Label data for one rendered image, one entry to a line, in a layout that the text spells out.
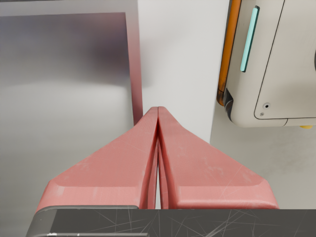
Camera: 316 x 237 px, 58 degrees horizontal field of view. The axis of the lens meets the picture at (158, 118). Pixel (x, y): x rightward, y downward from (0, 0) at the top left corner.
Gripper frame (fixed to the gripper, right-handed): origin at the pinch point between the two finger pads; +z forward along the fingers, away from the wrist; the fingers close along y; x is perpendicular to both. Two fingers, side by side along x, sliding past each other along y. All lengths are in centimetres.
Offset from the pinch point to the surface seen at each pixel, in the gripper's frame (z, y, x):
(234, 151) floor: 94, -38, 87
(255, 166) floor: 95, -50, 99
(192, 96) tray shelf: 3.2, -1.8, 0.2
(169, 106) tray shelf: 3.0, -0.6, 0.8
